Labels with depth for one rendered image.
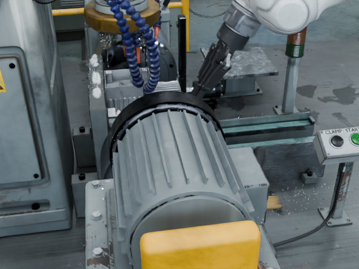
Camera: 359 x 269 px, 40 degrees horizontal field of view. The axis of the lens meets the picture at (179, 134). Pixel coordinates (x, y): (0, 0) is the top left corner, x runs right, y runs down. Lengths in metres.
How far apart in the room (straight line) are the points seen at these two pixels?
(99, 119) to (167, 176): 0.61
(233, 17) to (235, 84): 0.76
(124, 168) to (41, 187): 0.60
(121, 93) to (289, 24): 0.48
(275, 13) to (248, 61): 0.95
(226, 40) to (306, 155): 0.46
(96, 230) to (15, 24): 0.46
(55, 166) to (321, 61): 1.39
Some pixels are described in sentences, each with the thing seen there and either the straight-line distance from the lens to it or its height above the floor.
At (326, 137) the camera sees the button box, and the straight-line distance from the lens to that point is 1.21.
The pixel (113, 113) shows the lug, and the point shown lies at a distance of 1.26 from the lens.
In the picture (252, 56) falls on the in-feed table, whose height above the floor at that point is 0.92.
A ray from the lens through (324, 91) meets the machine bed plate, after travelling 2.00.
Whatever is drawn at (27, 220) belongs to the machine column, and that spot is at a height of 0.86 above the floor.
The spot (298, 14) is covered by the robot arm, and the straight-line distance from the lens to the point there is 0.98.
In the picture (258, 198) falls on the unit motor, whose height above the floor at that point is 1.29.
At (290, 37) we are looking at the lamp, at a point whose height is 1.10.
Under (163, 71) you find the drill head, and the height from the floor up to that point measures 1.05.
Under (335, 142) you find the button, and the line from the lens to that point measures 1.20.
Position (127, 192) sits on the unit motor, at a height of 1.32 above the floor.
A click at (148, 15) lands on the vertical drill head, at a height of 1.33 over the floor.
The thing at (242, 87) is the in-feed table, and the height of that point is 0.82.
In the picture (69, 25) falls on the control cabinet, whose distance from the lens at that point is 4.51.
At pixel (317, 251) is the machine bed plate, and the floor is 0.80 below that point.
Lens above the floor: 1.72
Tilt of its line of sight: 34 degrees down
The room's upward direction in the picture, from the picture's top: 1 degrees counter-clockwise
